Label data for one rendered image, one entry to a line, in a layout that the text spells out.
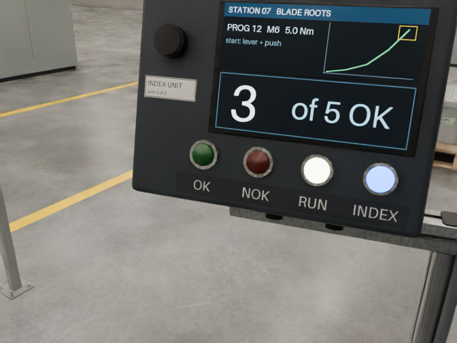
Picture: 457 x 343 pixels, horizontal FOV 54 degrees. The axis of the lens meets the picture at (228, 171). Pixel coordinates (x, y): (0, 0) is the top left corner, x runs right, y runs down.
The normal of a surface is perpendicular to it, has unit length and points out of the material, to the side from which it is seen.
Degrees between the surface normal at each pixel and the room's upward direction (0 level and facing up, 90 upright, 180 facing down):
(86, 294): 0
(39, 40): 90
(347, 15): 75
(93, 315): 0
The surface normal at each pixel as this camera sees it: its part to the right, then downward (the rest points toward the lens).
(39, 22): 0.83, 0.24
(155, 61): -0.30, 0.12
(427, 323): -0.32, 0.37
